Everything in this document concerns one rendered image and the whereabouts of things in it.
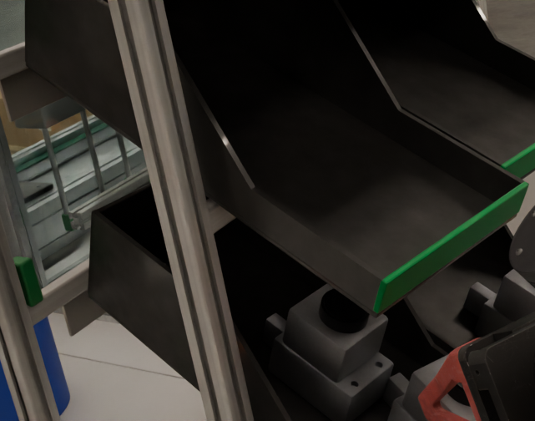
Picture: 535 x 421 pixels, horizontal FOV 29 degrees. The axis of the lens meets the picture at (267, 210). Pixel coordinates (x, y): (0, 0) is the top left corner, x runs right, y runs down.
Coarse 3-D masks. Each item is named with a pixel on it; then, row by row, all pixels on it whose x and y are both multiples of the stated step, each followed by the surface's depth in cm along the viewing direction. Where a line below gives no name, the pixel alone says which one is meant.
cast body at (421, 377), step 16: (432, 368) 60; (400, 384) 65; (416, 384) 60; (384, 400) 66; (400, 400) 62; (416, 400) 60; (448, 400) 59; (464, 400) 58; (400, 416) 62; (416, 416) 61; (464, 416) 58
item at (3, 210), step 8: (0, 184) 136; (0, 192) 135; (0, 200) 135; (0, 208) 135; (8, 216) 137; (8, 224) 136; (8, 232) 136; (8, 240) 136; (16, 240) 139; (16, 248) 138
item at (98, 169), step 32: (0, 0) 155; (0, 32) 158; (0, 96) 164; (0, 128) 167; (32, 128) 162; (64, 128) 158; (96, 128) 154; (32, 160) 166; (64, 160) 161; (96, 160) 157; (128, 160) 154; (32, 192) 169; (64, 192) 164; (96, 192) 160; (128, 192) 156; (32, 224) 172; (64, 224) 167; (64, 256) 171
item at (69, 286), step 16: (16, 48) 67; (0, 64) 65; (16, 64) 66; (208, 208) 56; (224, 224) 57; (80, 272) 72; (48, 288) 71; (64, 288) 71; (80, 288) 72; (48, 304) 70; (64, 304) 71; (32, 320) 69
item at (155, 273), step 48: (144, 192) 68; (96, 240) 66; (144, 240) 71; (240, 240) 76; (96, 288) 69; (144, 288) 65; (240, 288) 72; (288, 288) 73; (144, 336) 67; (240, 336) 60; (384, 336) 70; (192, 384) 65
